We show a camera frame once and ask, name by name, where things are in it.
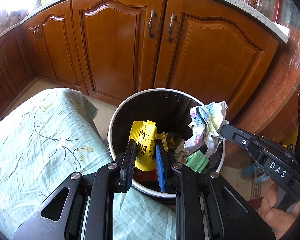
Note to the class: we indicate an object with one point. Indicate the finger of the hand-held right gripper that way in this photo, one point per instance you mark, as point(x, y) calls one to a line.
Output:
point(240, 140)

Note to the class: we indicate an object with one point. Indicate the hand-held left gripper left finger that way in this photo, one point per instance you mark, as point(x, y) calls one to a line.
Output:
point(130, 160)

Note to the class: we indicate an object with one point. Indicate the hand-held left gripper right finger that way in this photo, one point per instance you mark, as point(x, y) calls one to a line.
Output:
point(160, 170)

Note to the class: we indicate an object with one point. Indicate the yellow snack wrapper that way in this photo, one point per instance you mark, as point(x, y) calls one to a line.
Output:
point(145, 140)

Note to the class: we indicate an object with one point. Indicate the green carton packet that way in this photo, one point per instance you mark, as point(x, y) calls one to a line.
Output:
point(196, 162)

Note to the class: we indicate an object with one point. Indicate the white printed paper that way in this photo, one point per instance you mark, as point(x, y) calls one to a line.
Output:
point(205, 127)

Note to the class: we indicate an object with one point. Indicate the white trash bin black liner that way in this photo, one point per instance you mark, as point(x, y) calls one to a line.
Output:
point(165, 110)

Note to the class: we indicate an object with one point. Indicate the person's right hand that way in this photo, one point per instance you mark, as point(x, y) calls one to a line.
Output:
point(272, 215)

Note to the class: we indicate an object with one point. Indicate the crumpled white tissue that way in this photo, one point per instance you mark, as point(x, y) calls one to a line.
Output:
point(182, 147)

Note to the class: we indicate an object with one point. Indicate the large arched wooden cabinet door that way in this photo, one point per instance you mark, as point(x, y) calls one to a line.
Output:
point(215, 52)

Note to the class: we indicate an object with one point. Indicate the light green floral tablecloth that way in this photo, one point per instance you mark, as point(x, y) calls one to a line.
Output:
point(40, 142)

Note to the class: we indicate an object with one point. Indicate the narrow wooden cabinet door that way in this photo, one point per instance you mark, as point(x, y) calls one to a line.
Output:
point(60, 47)

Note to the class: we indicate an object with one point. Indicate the wooden kitchen cabinets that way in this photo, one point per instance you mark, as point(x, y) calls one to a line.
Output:
point(215, 2)

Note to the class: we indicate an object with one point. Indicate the dark wooden cabinet door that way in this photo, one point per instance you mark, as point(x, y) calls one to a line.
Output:
point(12, 62)

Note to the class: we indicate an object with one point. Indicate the cluster of countertop jars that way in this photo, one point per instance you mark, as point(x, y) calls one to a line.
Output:
point(7, 18)

